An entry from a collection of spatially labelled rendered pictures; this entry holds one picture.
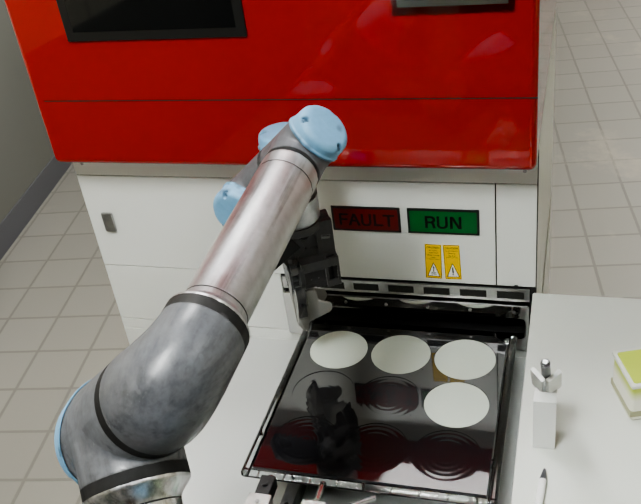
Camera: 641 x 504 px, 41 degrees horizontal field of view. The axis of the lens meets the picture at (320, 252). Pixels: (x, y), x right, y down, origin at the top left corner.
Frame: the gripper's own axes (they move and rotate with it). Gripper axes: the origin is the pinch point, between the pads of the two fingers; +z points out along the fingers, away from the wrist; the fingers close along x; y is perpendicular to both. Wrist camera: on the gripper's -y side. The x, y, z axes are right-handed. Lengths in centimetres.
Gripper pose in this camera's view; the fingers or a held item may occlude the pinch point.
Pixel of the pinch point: (300, 324)
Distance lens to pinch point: 143.1
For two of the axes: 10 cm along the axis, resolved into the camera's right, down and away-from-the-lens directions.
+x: -2.4, -5.0, 8.3
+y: 9.6, -2.3, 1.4
